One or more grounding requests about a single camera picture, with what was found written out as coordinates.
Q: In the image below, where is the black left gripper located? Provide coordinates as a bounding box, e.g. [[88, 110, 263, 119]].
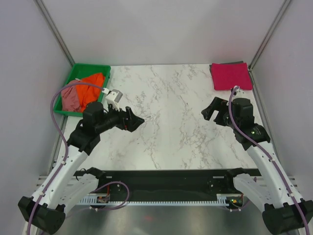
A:
[[96, 102, 144, 134]]

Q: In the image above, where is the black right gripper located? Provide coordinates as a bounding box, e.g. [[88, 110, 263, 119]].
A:
[[201, 96, 240, 130]]

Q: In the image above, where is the orange t shirt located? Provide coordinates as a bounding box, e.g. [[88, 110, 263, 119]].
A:
[[74, 72, 105, 112]]

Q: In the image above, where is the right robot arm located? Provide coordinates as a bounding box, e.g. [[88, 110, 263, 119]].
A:
[[201, 97, 313, 235]]

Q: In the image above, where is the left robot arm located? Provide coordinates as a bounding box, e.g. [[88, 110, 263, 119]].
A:
[[18, 101, 144, 235]]

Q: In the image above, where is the folded magenta t shirt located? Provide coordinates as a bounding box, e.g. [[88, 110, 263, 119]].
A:
[[211, 63, 252, 91]]

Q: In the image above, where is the folded grey t shirt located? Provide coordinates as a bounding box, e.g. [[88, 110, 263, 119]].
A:
[[209, 61, 249, 74]]

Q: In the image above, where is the dusty pink t shirt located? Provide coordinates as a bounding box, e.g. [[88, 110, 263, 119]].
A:
[[61, 85, 81, 112]]

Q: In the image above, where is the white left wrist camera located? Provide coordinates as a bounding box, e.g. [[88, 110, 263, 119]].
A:
[[102, 88, 123, 112]]

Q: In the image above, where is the right aluminium frame post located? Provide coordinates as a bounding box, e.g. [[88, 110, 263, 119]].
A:
[[248, 0, 293, 71]]

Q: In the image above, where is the aluminium frame post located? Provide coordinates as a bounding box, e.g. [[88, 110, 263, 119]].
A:
[[34, 0, 75, 67], [248, 0, 293, 71]]

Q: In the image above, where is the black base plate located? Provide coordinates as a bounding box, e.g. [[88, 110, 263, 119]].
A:
[[73, 168, 262, 203]]

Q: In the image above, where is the white slotted cable duct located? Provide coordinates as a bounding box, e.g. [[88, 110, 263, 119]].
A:
[[77, 194, 244, 207]]

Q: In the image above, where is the left aluminium frame post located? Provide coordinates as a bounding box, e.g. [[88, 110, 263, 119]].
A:
[[34, 0, 75, 67]]

